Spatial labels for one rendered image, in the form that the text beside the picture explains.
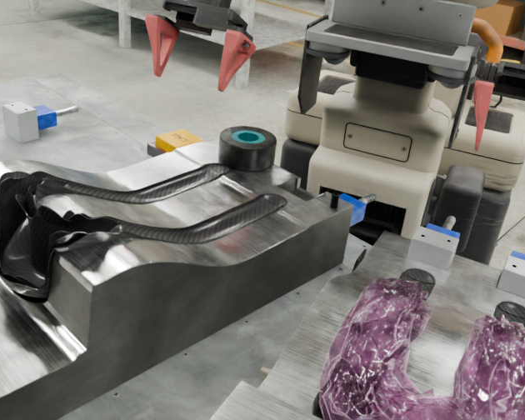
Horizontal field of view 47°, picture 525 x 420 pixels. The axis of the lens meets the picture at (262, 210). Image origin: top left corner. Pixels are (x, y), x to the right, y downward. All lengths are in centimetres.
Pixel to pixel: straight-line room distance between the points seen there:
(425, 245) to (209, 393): 31
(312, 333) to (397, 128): 60
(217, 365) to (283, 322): 10
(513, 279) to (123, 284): 44
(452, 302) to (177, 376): 31
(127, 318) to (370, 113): 67
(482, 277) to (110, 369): 44
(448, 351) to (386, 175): 57
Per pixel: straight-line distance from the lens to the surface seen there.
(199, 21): 82
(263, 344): 68
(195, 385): 63
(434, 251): 75
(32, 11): 556
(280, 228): 71
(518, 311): 74
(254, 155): 82
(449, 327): 60
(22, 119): 111
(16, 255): 69
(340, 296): 60
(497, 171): 138
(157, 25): 85
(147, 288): 57
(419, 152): 111
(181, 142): 103
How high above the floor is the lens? 125
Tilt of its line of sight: 29 degrees down
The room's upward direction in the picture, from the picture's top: 6 degrees clockwise
